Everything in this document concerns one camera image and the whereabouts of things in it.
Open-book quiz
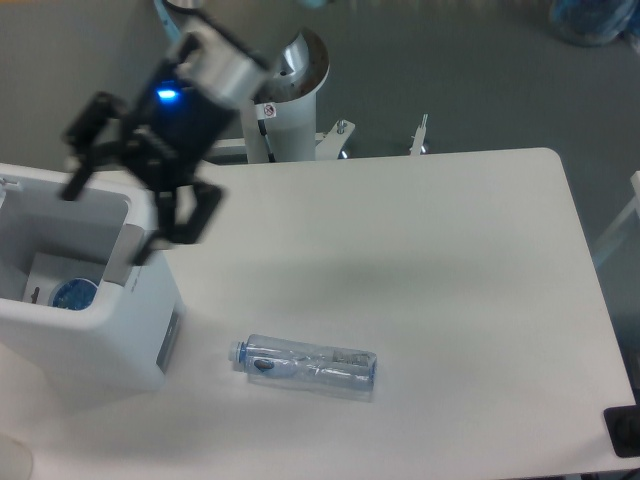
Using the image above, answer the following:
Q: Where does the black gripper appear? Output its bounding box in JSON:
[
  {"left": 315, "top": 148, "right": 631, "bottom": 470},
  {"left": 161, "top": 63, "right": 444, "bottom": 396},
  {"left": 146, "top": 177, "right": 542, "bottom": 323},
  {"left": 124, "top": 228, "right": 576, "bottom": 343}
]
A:
[{"left": 59, "top": 62, "right": 235, "bottom": 266}]

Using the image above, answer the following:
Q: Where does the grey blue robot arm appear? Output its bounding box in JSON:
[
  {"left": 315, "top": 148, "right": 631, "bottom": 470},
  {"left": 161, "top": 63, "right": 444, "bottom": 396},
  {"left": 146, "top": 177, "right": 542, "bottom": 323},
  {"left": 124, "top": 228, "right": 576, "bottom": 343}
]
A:
[{"left": 60, "top": 10, "right": 270, "bottom": 266}]

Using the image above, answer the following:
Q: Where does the white trash can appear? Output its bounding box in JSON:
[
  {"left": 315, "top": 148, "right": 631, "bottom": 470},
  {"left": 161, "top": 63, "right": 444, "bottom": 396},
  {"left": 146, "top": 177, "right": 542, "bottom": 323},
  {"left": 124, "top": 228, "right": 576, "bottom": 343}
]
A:
[{"left": 1, "top": 164, "right": 184, "bottom": 390}]

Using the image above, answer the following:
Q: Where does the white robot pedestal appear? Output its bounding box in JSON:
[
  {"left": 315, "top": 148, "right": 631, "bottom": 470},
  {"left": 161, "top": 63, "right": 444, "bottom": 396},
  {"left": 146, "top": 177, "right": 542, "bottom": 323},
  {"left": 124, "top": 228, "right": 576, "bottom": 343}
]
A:
[{"left": 240, "top": 28, "right": 330, "bottom": 164}]

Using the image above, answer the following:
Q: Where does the black pedestal cable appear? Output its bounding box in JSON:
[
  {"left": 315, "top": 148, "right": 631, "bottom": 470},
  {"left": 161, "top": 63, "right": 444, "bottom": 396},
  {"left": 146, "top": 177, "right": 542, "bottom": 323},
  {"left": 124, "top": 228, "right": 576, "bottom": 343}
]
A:
[{"left": 256, "top": 117, "right": 277, "bottom": 163}]

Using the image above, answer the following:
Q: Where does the white frame at right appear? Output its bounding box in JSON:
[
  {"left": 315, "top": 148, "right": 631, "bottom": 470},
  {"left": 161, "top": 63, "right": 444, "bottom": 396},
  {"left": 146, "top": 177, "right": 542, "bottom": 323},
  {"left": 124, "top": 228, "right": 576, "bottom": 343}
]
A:
[{"left": 592, "top": 171, "right": 639, "bottom": 269}]

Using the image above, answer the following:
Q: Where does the blue labelled plastic bottle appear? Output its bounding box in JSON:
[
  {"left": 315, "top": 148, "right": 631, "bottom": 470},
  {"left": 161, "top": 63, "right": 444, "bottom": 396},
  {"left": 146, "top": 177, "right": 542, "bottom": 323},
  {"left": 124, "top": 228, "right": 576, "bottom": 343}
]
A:
[{"left": 49, "top": 277, "right": 98, "bottom": 311}]

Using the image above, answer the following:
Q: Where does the black device at table edge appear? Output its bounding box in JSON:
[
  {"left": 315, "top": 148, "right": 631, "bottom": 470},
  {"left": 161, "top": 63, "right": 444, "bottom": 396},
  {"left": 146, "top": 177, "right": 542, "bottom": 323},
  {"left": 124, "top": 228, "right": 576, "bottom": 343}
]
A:
[{"left": 603, "top": 405, "right": 639, "bottom": 458}]

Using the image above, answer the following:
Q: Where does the blue plastic bag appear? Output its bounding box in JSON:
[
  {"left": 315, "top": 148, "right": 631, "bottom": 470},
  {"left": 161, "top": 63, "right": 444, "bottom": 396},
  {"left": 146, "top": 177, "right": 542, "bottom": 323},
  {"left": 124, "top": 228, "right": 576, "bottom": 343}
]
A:
[{"left": 548, "top": 0, "right": 639, "bottom": 47}]

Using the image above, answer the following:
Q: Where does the white pedestal base frame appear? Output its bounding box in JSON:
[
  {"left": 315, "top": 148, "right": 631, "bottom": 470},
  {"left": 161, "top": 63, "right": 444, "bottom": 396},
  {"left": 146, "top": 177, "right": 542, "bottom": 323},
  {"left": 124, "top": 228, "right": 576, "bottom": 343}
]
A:
[{"left": 205, "top": 113, "right": 430, "bottom": 165}]

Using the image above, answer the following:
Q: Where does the white plastic package bag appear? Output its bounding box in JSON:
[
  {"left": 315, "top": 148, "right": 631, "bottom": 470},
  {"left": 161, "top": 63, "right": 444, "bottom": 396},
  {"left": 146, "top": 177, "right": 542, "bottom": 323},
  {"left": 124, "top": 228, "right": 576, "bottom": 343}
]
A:
[{"left": 22, "top": 253, "right": 105, "bottom": 307}]

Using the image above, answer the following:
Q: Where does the clear crushed plastic bottle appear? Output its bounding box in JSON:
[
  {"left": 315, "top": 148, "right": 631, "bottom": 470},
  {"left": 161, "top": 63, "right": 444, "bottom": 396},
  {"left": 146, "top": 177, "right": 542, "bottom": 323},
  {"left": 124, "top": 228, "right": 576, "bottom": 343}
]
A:
[{"left": 228, "top": 334, "right": 377, "bottom": 401}]

